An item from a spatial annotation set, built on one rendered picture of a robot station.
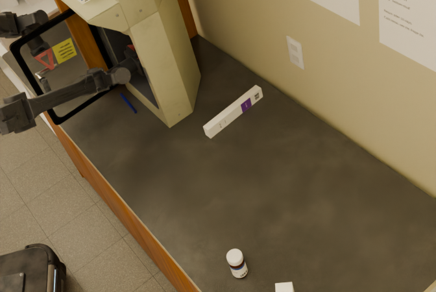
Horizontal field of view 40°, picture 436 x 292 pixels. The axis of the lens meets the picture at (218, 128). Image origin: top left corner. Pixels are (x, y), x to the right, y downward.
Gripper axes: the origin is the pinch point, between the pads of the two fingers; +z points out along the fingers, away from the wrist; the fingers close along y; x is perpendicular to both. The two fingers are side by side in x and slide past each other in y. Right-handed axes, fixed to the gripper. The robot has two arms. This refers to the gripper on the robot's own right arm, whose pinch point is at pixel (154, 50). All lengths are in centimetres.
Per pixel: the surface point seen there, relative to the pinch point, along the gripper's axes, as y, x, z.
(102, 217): 52, 118, -38
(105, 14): -13.7, -32.4, -16.8
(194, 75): -5.6, 16.0, 10.2
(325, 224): -85, 23, -1
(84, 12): -8.3, -33.4, -21.0
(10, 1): 124, 22, -15
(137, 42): -14.0, -17.4, -10.1
